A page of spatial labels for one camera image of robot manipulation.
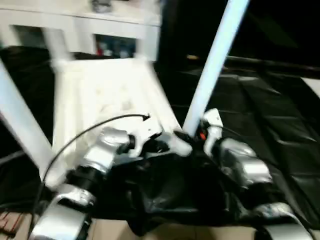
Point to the shiny object on cabinet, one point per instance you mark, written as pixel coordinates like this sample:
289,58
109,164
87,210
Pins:
101,5

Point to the small white jar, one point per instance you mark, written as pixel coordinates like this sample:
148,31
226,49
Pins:
108,52
123,53

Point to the white cabinet with glass doors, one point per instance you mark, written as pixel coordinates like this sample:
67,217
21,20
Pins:
100,22

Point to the black backdrop cloth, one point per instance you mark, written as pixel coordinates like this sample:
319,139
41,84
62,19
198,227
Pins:
275,25

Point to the small tan block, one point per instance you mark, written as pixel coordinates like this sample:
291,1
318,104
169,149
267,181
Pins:
192,57

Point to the white plastic table leg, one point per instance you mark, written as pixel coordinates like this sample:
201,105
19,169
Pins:
142,47
215,62
22,120
57,45

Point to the small red bottle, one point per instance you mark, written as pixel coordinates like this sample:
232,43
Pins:
100,49

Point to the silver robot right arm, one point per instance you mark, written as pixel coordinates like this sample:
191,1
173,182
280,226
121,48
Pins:
245,160

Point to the white plastic table top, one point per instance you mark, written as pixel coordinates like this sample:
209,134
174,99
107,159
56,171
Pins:
105,87

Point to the black mat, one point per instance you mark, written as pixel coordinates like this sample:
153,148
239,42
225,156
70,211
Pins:
262,112

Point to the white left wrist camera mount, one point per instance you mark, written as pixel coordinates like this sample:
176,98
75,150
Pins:
147,127

